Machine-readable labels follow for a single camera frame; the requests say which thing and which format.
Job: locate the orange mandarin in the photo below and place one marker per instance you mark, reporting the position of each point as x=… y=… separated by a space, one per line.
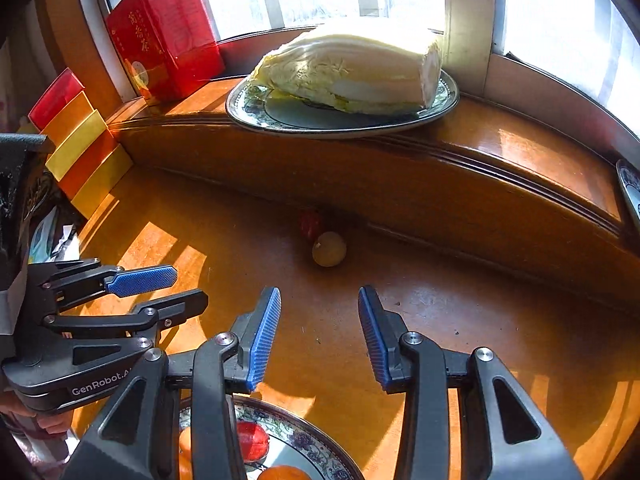
x=285 y=473
x=185 y=440
x=185 y=467

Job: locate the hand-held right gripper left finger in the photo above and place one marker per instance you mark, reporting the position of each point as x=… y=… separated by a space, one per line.
x=262 y=340

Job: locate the person's left hand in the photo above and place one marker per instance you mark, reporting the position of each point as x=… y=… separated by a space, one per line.
x=50 y=422

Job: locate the oval patterned plate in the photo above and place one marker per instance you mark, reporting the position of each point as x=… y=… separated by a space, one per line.
x=300 y=120

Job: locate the napa cabbage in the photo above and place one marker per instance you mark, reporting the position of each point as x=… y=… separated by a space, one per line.
x=350 y=70

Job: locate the wooden windowsill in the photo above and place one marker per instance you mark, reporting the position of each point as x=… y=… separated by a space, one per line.
x=500 y=160

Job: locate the yellowish longan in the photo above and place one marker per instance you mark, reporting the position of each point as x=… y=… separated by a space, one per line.
x=330 y=250

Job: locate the crumpled silver wrapper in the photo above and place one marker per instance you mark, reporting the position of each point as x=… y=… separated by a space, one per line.
x=50 y=240

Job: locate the small patterned plate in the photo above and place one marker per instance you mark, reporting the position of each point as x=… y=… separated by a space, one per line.
x=631 y=190

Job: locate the red lychee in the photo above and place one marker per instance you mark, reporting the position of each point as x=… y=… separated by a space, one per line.
x=310 y=222

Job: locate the red tea box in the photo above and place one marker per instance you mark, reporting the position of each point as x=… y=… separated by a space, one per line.
x=165 y=35

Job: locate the orange gift box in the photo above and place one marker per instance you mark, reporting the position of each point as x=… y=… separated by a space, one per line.
x=92 y=165
x=72 y=115

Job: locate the person's left forearm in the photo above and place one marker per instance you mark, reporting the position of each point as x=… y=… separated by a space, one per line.
x=45 y=447

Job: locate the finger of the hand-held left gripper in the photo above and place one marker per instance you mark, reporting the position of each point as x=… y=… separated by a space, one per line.
x=142 y=280
x=175 y=305

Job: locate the blue floral round plate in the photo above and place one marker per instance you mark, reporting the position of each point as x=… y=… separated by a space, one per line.
x=300 y=440

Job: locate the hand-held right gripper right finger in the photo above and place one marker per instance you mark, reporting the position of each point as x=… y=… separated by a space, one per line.
x=372 y=340

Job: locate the red apple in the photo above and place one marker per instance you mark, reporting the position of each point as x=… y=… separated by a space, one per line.
x=254 y=440

